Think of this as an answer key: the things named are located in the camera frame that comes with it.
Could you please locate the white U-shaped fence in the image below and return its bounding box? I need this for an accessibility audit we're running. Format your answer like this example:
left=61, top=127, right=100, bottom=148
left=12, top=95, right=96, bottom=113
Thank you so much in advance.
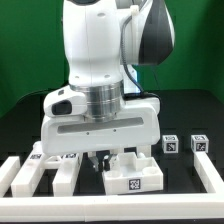
left=0, top=151, right=224, bottom=222

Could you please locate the black cable on table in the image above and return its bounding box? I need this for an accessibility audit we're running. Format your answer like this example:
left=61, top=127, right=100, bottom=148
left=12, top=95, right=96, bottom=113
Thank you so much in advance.
left=18, top=89, right=61, bottom=104

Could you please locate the white chair seat part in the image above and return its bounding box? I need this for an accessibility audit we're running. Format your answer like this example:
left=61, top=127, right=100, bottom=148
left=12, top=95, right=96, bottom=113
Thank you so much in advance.
left=102, top=152, right=163, bottom=195

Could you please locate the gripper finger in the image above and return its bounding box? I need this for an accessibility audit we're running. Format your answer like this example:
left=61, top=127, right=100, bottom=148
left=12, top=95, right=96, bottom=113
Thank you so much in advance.
left=90, top=156, right=99, bottom=172
left=103, top=154, right=112, bottom=171

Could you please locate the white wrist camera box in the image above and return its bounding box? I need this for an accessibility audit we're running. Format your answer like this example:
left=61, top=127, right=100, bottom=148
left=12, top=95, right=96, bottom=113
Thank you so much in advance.
left=44, top=86, right=87, bottom=117

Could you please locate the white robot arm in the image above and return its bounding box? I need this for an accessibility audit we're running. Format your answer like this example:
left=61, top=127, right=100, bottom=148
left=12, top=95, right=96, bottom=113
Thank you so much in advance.
left=41, top=0, right=175, bottom=156

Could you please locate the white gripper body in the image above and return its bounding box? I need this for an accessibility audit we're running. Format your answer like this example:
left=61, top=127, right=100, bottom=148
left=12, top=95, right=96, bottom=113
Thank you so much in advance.
left=41, top=100, right=160, bottom=156

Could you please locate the white tagged cube right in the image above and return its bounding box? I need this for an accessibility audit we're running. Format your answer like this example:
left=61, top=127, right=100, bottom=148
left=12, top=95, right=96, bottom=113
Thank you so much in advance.
left=191, top=135, right=209, bottom=152

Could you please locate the white tagged cube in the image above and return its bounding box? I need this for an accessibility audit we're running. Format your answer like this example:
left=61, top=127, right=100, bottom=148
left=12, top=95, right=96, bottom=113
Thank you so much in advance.
left=191, top=135, right=209, bottom=152
left=162, top=135, right=179, bottom=154

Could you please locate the white tagged cube left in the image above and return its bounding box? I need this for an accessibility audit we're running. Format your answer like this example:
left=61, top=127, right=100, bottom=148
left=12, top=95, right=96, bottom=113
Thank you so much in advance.
left=162, top=135, right=179, bottom=154

